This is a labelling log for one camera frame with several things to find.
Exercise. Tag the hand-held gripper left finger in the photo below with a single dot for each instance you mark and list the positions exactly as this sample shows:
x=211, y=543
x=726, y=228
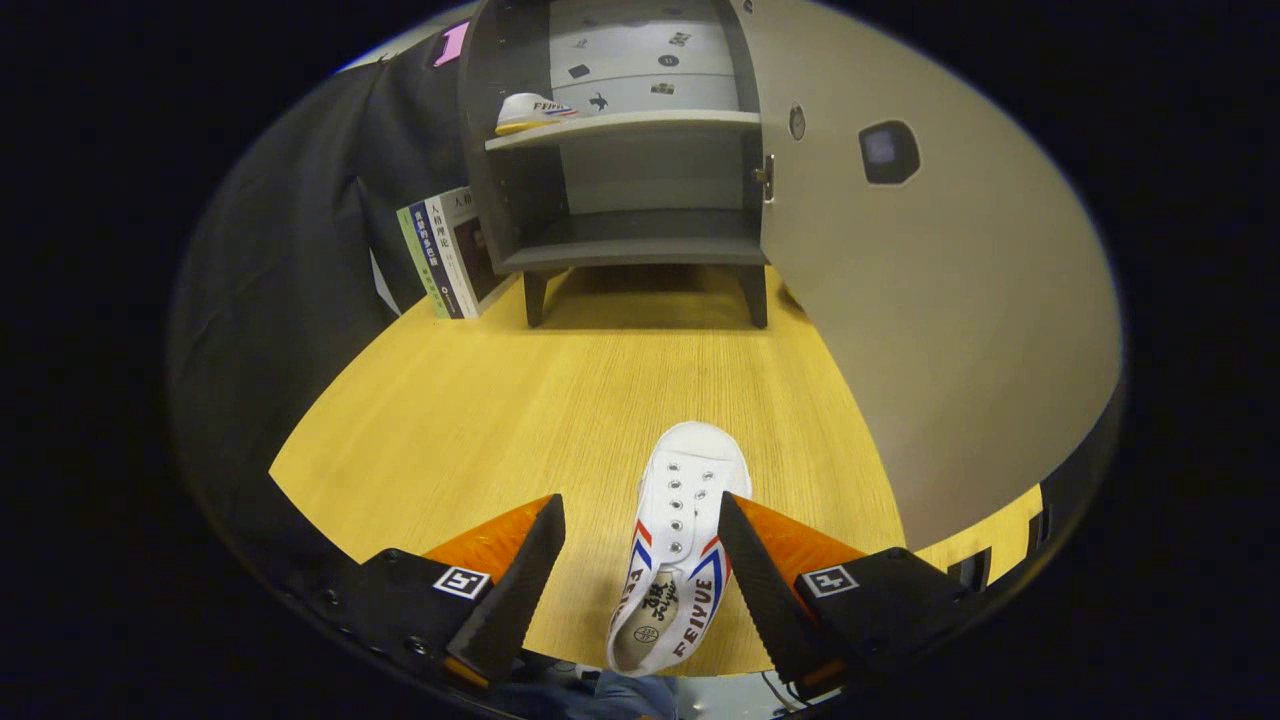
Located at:
x=515, y=600

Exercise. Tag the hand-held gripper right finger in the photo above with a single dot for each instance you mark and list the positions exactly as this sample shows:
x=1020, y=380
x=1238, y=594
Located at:
x=765, y=600

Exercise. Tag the white canvas shoe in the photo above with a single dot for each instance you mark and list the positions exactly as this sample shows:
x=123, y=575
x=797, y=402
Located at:
x=685, y=480
x=530, y=110

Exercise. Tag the beige shoe cabinet door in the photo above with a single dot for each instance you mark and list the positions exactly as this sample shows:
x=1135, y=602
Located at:
x=950, y=320

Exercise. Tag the metal door hinge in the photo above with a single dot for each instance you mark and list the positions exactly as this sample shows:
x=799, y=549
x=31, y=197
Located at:
x=765, y=178

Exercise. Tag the person's blue trousers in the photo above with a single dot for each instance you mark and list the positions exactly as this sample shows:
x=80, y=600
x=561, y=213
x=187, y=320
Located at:
x=620, y=700

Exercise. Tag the white paper sheet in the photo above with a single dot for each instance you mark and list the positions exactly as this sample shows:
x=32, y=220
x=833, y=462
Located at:
x=380, y=285

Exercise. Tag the dark blue spine book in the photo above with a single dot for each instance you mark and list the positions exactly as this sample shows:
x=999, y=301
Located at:
x=435, y=255

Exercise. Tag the white spine book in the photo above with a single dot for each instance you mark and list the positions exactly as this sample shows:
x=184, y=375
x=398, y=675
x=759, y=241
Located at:
x=460, y=250

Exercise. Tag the black backdrop cloth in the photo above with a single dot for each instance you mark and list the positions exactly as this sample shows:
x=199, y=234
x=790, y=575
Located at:
x=280, y=300

